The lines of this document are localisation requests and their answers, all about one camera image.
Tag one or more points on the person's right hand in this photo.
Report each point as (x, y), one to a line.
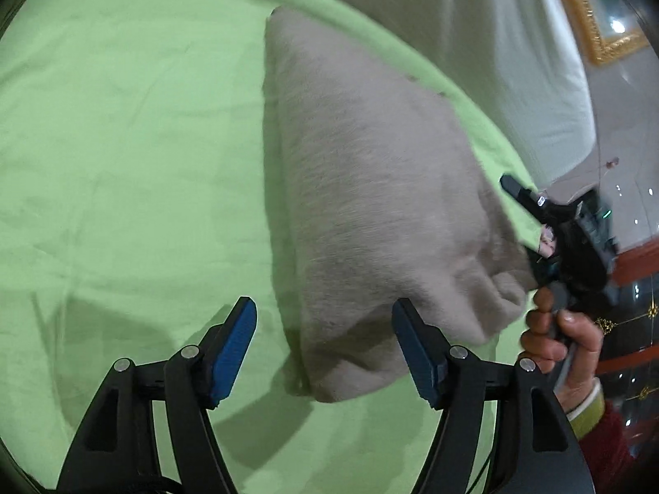
(576, 345)

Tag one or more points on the person's right forearm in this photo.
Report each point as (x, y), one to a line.
(602, 432)

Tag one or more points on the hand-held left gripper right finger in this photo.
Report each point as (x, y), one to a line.
(417, 355)

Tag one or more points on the gold framed floral painting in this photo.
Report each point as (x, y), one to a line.
(587, 20)

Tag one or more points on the green bed sheet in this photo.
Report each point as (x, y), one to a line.
(128, 139)

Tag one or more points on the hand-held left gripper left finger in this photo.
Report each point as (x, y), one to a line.
(234, 350)

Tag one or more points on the dark glossy red-trimmed furniture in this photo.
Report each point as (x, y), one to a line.
(638, 319)

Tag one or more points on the beige knit sweater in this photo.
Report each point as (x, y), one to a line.
(370, 190)

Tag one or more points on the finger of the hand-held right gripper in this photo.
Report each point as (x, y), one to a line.
(522, 193)

